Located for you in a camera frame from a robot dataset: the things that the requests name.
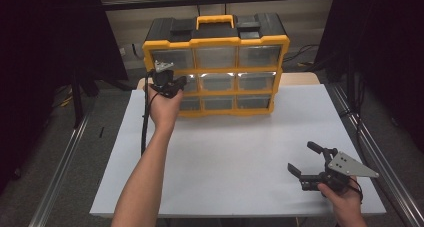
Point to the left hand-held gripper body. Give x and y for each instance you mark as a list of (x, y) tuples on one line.
[(162, 77)]

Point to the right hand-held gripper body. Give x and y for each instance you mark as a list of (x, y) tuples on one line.
[(340, 168)]

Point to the clear plastic drawer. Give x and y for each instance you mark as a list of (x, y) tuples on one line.
[(190, 83)]

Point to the yellow black drawer organizer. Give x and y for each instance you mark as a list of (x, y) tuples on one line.
[(220, 30)]

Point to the person's left hand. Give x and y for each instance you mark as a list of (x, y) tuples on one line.
[(163, 108)]

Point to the person's right hand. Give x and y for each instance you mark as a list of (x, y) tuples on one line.
[(343, 200)]

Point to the set of clear organizer drawers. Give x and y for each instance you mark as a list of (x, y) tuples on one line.
[(230, 57)]

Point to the small black floor object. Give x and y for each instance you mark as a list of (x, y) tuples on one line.
[(101, 132)]

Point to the black horizontal bar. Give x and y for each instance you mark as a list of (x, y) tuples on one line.
[(213, 0)]

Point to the black metal stand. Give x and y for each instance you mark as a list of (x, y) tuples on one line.
[(77, 100)]

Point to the black curtain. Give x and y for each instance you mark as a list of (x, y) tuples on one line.
[(390, 47), (40, 53)]

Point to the aluminium floor rail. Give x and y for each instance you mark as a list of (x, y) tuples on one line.
[(383, 153), (58, 173)]

